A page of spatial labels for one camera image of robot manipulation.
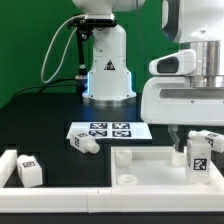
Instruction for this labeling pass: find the grey looped cable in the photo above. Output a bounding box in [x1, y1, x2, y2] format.
[40, 14, 86, 86]

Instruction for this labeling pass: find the white marker sheet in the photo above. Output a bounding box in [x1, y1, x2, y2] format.
[66, 122, 152, 140]

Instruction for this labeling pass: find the white square tabletop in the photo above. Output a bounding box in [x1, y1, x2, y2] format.
[109, 145, 224, 188]

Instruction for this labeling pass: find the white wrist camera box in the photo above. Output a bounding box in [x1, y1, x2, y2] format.
[149, 49, 196, 76]

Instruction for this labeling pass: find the white U-shaped fence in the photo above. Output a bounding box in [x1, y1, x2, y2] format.
[0, 148, 224, 215]

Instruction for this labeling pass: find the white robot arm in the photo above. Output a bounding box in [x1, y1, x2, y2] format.
[73, 0, 224, 127]

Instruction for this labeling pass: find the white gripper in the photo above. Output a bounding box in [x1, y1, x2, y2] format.
[141, 76, 224, 152]

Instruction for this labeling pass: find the black cable on table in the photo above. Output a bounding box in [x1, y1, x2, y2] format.
[9, 77, 88, 103]

